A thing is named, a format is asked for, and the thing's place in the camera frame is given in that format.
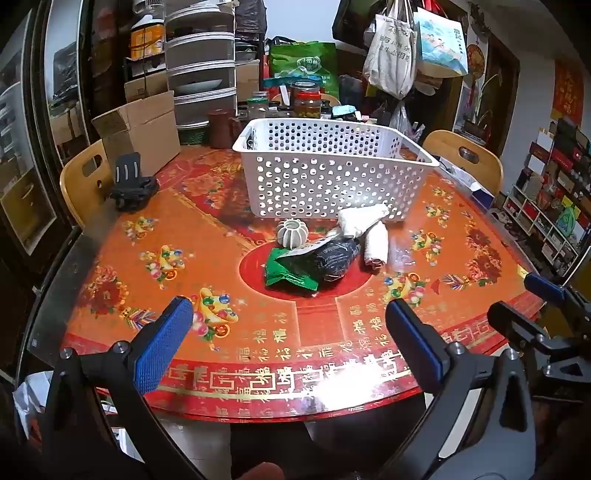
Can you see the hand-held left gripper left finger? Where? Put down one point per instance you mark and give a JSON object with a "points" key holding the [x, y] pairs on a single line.
{"points": [[161, 344]]}

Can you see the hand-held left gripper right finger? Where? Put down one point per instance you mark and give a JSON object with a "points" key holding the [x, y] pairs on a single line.
{"points": [[413, 334]]}

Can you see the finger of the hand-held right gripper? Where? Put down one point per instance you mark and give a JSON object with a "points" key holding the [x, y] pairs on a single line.
{"points": [[545, 287], [517, 321]]}

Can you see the white towel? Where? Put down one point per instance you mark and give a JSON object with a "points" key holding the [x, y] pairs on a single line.
{"points": [[376, 244]]}

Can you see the white cloth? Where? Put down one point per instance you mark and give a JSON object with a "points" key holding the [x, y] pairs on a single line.
{"points": [[360, 219]]}

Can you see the green snack packet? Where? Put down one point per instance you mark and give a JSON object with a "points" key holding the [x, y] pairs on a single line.
{"points": [[281, 272]]}

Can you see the white pumpkin-shaped soft toy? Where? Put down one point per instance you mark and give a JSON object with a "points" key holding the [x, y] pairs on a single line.
{"points": [[293, 235]]}

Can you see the white perforated plastic basket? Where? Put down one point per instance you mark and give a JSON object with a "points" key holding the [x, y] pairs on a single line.
{"points": [[323, 184]]}

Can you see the shelf of small boxes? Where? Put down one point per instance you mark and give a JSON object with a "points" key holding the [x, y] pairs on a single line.
{"points": [[554, 198]]}

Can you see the blue box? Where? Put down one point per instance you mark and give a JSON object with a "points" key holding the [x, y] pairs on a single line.
{"points": [[480, 194]]}

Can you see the person's dark clothing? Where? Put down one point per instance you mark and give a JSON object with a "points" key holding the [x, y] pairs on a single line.
{"points": [[323, 443]]}

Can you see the black phone holder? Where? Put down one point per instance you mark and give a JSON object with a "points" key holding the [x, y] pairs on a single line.
{"points": [[134, 189]]}

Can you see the wooden chair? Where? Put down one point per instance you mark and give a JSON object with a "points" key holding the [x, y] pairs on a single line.
{"points": [[443, 147], [76, 189]]}

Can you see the open cardboard box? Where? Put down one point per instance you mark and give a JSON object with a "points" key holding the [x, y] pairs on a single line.
{"points": [[138, 138]]}

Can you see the dark glass cabinet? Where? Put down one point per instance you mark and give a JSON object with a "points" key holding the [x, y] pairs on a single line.
{"points": [[27, 184]]}

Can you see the clear plastic bag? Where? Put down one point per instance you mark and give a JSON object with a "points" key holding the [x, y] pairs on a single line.
{"points": [[399, 117]]}

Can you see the brown mug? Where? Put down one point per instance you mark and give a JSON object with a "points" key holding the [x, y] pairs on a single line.
{"points": [[221, 129]]}

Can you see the blue pouch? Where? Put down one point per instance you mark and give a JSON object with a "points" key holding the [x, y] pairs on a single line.
{"points": [[342, 110]]}

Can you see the round red ornament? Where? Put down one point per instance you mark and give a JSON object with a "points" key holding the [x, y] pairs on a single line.
{"points": [[474, 60]]}

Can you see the pickle jar with red lid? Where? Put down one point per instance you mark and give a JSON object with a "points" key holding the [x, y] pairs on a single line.
{"points": [[307, 108]]}

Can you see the glass jar with green lid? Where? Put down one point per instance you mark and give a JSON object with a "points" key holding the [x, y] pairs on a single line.
{"points": [[256, 110]]}

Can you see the flat cardboard box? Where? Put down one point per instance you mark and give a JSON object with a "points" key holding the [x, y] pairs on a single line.
{"points": [[145, 85]]}

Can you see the blue printed paper bag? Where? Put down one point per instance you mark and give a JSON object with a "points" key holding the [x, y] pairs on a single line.
{"points": [[438, 46]]}

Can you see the white tote bag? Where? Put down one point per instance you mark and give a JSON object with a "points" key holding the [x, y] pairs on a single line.
{"points": [[390, 60]]}

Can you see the grey plastic drawer stack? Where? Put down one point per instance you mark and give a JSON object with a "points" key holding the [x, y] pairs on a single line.
{"points": [[198, 69]]}

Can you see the closed cardboard box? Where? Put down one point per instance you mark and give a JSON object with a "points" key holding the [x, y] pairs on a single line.
{"points": [[247, 78]]}

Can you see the green printed bag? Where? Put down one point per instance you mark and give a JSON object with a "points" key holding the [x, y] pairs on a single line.
{"points": [[304, 60]]}

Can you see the orange and white carton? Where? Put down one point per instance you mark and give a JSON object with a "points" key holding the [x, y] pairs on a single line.
{"points": [[145, 39]]}

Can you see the black plastic bag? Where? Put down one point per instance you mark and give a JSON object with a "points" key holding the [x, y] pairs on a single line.
{"points": [[249, 18]]}

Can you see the red wall hanging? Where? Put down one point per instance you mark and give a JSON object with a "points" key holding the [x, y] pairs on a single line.
{"points": [[568, 92]]}

